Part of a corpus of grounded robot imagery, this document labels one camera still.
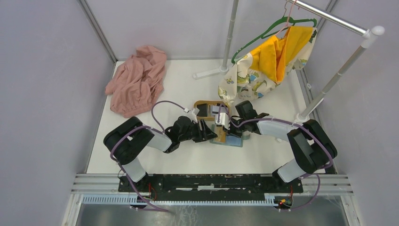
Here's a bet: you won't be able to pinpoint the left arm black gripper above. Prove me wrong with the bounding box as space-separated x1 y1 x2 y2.
179 119 217 143

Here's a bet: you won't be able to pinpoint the yellow oval card tray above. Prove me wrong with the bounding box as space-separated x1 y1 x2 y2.
193 100 223 121

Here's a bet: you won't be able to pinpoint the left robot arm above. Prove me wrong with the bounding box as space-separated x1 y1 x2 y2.
103 116 218 192

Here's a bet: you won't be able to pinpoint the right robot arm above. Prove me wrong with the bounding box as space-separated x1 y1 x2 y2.
223 101 337 192

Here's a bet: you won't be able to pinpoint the black card in tray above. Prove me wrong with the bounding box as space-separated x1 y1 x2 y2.
196 104 208 117

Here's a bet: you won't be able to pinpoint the white striped card in tray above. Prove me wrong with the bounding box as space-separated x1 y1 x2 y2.
211 105 220 115

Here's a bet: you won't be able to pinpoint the cartoon print hanging garment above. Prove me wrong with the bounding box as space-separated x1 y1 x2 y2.
218 26 319 105

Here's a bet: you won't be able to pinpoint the yellow hanging garment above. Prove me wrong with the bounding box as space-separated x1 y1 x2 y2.
250 26 318 83

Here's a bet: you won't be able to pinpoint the pink crumpled cloth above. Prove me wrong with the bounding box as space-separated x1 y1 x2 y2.
105 45 167 118

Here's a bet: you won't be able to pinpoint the pink clothes hanger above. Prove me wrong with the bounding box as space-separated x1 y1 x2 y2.
275 0 297 35

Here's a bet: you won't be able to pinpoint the green clothes hanger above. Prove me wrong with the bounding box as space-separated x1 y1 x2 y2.
231 16 318 64

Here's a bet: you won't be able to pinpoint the white clothes rack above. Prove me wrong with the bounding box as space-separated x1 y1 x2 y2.
192 0 385 124

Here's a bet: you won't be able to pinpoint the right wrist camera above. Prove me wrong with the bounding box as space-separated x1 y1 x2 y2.
215 112 230 130

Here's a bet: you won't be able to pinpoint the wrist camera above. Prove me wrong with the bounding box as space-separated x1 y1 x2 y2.
215 112 230 130
184 107 200 123

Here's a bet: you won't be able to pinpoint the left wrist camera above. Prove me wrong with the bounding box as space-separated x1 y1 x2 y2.
184 107 200 123

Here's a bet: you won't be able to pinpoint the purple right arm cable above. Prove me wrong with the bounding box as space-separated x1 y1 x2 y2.
216 103 335 212

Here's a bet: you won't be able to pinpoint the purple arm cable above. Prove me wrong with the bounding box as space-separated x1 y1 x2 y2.
110 100 192 213
216 103 335 212

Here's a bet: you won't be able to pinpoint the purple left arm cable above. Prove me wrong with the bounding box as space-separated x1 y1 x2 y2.
110 100 192 213

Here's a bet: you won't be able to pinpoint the white cable duct strip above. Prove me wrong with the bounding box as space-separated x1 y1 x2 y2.
81 194 277 207

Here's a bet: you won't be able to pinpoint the aluminium frame rails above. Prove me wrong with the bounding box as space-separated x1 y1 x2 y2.
62 174 360 226

